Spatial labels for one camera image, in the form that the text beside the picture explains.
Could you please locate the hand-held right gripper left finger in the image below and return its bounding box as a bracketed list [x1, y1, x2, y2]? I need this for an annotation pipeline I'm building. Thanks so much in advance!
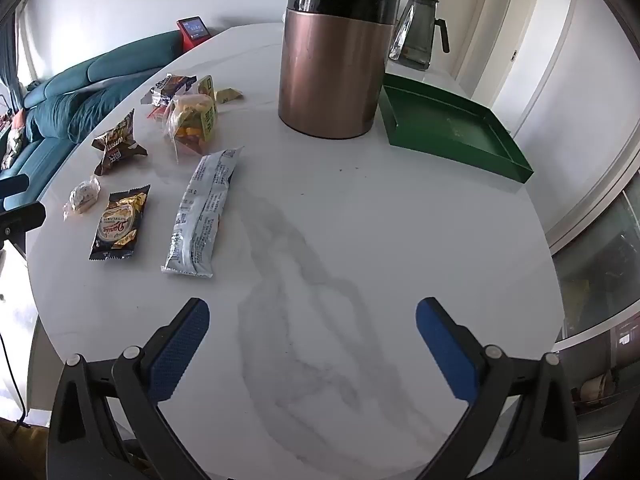
[46, 297, 211, 480]

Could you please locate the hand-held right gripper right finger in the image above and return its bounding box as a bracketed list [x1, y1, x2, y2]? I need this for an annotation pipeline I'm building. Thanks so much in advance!
[416, 297, 581, 480]

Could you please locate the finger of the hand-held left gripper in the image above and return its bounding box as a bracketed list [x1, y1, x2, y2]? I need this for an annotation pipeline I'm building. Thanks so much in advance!
[0, 174, 30, 200]
[0, 201, 47, 261]

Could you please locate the black and gold snack packet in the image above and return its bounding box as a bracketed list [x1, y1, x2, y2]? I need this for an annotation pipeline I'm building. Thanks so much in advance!
[89, 184, 151, 262]

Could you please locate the brown snack packet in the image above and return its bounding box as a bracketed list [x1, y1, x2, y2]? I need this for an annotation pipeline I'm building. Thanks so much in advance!
[92, 109, 149, 176]

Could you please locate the long white snack packet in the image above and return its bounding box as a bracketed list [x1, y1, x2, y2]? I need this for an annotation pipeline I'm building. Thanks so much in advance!
[161, 146, 245, 278]

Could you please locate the clear bag of colourful snacks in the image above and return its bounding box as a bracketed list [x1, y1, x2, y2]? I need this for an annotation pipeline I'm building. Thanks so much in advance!
[165, 75, 219, 163]

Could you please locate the green tray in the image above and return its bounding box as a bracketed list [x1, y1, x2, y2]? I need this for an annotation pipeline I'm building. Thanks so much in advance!
[378, 72, 535, 184]

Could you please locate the patterned cushion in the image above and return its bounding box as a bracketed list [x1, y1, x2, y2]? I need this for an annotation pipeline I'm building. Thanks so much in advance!
[0, 110, 28, 171]

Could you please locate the small clear wrapped candy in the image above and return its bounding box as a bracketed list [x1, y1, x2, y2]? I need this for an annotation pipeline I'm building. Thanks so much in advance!
[63, 176, 101, 221]

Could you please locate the teal sofa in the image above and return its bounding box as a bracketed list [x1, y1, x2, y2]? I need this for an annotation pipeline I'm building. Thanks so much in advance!
[0, 30, 186, 181]

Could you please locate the teal curtain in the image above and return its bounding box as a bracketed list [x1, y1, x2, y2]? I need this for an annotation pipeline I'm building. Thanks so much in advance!
[0, 10, 26, 106]

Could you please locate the glass door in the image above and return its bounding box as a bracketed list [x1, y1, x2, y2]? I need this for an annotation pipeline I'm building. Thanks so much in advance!
[550, 185, 640, 411]

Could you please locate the dark blue snack packet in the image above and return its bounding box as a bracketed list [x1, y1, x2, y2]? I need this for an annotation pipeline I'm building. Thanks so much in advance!
[151, 74, 198, 106]

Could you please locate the red device with screen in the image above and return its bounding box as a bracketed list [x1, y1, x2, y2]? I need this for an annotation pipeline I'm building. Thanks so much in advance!
[176, 16, 213, 52]

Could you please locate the copper and black canister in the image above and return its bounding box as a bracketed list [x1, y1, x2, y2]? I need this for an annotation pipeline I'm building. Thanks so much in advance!
[278, 0, 407, 140]

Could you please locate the white doorway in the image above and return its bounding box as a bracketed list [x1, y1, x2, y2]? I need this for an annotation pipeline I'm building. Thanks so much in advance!
[492, 0, 576, 136]

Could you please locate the steel kettle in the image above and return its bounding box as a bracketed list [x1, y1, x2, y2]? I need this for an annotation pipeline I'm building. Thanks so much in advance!
[389, 0, 451, 71]

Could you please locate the black cable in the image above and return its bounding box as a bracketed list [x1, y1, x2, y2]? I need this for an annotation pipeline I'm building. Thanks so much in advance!
[0, 332, 31, 431]

